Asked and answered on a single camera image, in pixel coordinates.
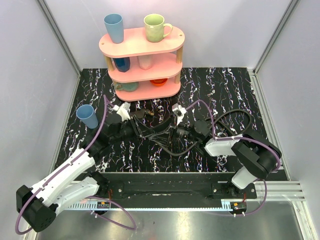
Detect orange bowl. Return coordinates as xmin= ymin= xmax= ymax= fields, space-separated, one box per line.
xmin=150 ymin=78 xmax=168 ymax=87

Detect tall light blue cup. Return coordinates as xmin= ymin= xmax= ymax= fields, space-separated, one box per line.
xmin=104 ymin=13 xmax=124 ymax=44

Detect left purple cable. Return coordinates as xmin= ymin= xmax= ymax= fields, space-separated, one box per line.
xmin=15 ymin=94 xmax=137 ymax=235

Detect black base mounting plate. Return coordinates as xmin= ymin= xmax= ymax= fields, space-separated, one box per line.
xmin=101 ymin=172 xmax=257 ymax=200

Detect black marble pattern mat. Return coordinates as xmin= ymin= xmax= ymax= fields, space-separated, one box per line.
xmin=51 ymin=66 xmax=282 ymax=174

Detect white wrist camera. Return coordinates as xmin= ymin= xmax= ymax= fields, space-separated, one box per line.
xmin=172 ymin=103 xmax=187 ymax=125
xmin=112 ymin=102 xmax=131 ymax=122

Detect pink three-tier shelf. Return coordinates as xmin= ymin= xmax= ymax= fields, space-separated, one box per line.
xmin=98 ymin=26 xmax=185 ymax=102

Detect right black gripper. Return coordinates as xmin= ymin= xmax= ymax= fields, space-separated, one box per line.
xmin=149 ymin=112 xmax=200 ymax=147

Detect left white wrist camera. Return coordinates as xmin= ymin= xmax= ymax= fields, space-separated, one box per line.
xmin=112 ymin=102 xmax=131 ymax=122

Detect black flexible metal hose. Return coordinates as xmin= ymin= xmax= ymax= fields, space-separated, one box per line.
xmin=149 ymin=109 xmax=252 ymax=157

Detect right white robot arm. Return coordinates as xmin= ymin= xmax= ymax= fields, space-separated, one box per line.
xmin=148 ymin=120 xmax=282 ymax=199

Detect pale pink cup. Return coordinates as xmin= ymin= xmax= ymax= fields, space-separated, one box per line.
xmin=137 ymin=55 xmax=153 ymax=70

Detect light green mug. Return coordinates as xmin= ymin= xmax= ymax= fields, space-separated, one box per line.
xmin=143 ymin=13 xmax=173 ymax=43

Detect teal green mug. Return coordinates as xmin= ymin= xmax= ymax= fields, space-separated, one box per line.
xmin=114 ymin=82 xmax=139 ymax=92

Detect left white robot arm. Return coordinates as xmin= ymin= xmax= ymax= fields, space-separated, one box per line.
xmin=15 ymin=113 xmax=154 ymax=235

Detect dark blue cup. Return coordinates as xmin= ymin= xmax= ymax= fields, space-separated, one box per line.
xmin=113 ymin=57 xmax=131 ymax=73

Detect light blue floor cup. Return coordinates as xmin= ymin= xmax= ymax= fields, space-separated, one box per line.
xmin=76 ymin=104 xmax=99 ymax=129

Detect grey faucet valve fitting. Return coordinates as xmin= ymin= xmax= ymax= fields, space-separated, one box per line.
xmin=129 ymin=108 xmax=155 ymax=119

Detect purple cable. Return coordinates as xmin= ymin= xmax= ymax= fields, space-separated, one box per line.
xmin=15 ymin=94 xmax=137 ymax=235
xmin=184 ymin=99 xmax=281 ymax=217

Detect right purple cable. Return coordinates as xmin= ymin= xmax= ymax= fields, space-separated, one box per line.
xmin=184 ymin=99 xmax=281 ymax=217

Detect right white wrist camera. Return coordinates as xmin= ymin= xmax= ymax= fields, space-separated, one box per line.
xmin=172 ymin=103 xmax=187 ymax=125

